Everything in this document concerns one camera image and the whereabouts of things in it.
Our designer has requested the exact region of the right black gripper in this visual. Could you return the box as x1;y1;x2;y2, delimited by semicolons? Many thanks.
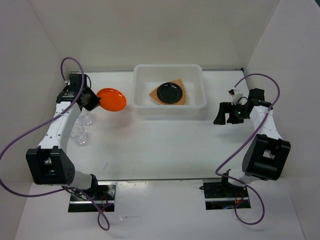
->
213;101;250;125

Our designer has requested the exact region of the clear plastic cup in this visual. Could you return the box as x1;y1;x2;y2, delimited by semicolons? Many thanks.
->
77;108;93;126
69;123;88;145

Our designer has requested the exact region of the orange plastic plate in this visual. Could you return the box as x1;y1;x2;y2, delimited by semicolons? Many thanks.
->
97;88;127;112

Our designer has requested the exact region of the woven bamboo tray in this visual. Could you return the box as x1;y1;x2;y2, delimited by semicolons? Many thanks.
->
149;78;187;106

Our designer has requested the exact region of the black bowl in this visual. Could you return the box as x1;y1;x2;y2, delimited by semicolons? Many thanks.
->
156;82;183;105

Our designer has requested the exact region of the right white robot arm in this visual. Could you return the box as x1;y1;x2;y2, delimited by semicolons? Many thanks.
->
213;88;291;197

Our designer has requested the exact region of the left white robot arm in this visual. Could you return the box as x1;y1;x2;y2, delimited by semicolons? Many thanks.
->
26;73;100;200

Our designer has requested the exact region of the white plastic bin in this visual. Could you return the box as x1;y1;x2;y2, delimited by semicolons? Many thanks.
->
131;64;207;120

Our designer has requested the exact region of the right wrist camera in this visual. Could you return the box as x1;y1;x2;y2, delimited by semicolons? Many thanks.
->
228;87;243;105

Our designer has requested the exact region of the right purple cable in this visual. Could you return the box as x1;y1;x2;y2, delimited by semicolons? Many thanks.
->
215;73;281;225

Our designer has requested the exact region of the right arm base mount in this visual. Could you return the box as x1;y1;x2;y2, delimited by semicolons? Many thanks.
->
199;178;251;211

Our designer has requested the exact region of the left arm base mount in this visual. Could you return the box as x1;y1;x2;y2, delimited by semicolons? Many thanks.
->
68;181;117;213

